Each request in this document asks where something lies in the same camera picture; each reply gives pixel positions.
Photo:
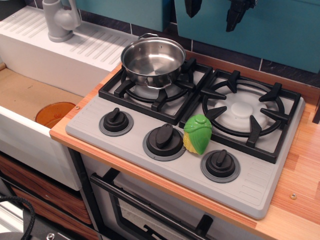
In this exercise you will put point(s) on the black left burner grate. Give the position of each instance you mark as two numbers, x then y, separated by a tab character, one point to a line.
167	104

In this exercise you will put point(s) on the white toy sink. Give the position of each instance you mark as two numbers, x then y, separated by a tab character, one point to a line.
36	72

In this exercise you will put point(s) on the black burner grate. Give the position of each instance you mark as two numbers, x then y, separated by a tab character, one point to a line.
167	104
256	118

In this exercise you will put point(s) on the black right stove knob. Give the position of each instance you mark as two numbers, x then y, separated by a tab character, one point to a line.
220	166

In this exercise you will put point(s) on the black right burner grate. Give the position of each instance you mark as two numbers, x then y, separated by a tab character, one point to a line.
256	118

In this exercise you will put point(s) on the orange plastic plate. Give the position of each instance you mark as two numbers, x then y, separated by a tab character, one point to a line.
51	114

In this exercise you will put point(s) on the stainless steel pot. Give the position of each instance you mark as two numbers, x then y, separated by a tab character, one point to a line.
152	61

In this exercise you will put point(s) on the black middle stove knob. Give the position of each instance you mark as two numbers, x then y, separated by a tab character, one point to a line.
164	143

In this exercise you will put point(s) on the black left stove knob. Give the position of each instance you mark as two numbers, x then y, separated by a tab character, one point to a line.
116	123

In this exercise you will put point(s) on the grey toy stove top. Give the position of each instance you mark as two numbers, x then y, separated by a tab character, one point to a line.
250	193

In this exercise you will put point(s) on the black stove knob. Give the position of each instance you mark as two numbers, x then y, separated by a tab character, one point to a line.
220	166
116	123
164	143

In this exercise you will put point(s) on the grey toy faucet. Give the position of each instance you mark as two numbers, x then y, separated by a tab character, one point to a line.
60	22

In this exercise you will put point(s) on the wooden drawer fronts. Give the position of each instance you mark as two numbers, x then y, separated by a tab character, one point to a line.
51	200

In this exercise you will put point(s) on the green yellow toy corncob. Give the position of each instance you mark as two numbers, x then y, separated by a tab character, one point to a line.
197	134

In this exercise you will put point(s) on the oven door with black handle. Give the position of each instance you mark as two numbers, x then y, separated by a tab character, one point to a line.
107	183

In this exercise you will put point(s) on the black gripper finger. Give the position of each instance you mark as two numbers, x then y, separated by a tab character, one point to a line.
192	7
237	11

